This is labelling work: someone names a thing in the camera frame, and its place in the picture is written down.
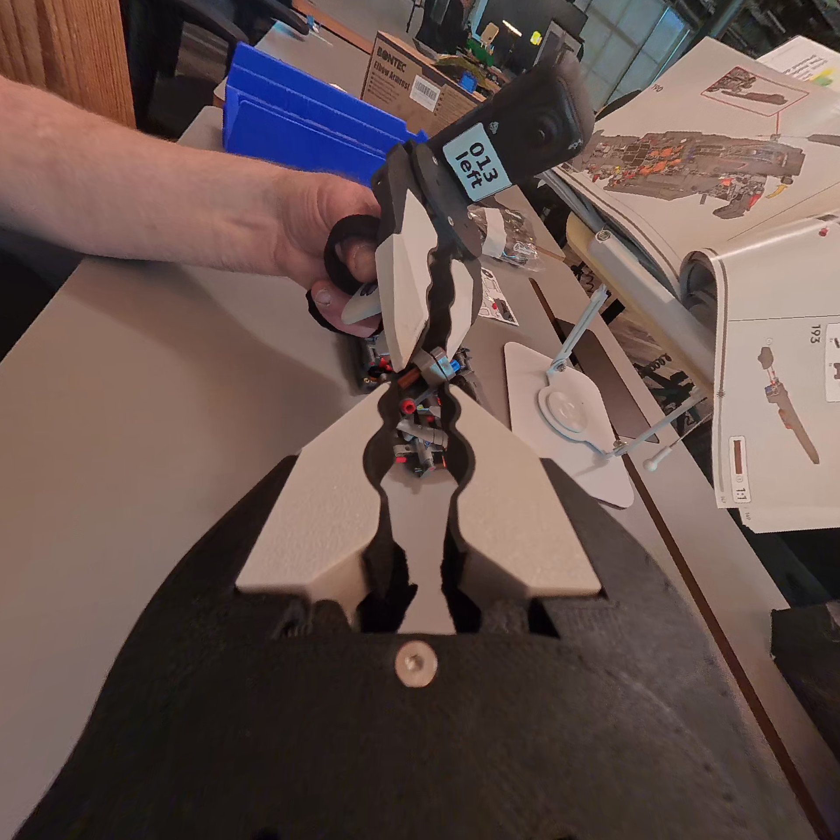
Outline lego car model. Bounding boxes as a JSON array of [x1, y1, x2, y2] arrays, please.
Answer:
[[357, 331, 490, 476]]

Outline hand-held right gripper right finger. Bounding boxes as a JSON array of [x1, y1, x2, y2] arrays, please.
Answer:
[[441, 382, 602, 634]]

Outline clear bag of lego parts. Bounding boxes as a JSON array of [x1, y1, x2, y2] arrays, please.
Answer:
[[472, 203, 549, 273]]

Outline nested blue storage bins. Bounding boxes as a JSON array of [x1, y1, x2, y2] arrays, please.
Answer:
[[222, 41, 429, 186]]

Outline lego set box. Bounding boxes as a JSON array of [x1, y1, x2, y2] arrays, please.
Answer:
[[613, 305, 840, 746]]

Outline person's left hand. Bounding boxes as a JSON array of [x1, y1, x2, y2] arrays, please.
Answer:
[[272, 174, 386, 340]]

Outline white sticker sheet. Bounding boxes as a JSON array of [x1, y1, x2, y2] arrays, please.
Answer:
[[479, 266, 521, 327]]

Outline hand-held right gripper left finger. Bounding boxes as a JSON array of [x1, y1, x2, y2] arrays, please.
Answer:
[[235, 382, 416, 632]]

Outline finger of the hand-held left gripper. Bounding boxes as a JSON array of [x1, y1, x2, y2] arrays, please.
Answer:
[[374, 190, 454, 373], [430, 257, 484, 358]]

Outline wooden pillar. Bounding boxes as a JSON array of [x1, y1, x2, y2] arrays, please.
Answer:
[[0, 0, 137, 129]]

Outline dark table hatch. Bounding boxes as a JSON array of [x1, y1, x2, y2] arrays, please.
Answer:
[[558, 315, 652, 437]]

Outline white book stand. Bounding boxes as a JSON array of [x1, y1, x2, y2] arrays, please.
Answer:
[[504, 217, 716, 509]]

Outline person's left forearm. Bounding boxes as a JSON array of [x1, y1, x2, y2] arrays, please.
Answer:
[[0, 75, 290, 277]]

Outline grey lego blade assembly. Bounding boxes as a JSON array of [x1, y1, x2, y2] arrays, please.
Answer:
[[392, 346, 462, 395]]

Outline instruction booklet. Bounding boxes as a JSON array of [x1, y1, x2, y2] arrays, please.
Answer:
[[545, 34, 840, 534]]

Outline cardboard box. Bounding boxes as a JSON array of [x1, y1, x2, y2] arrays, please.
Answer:
[[361, 29, 509, 135]]

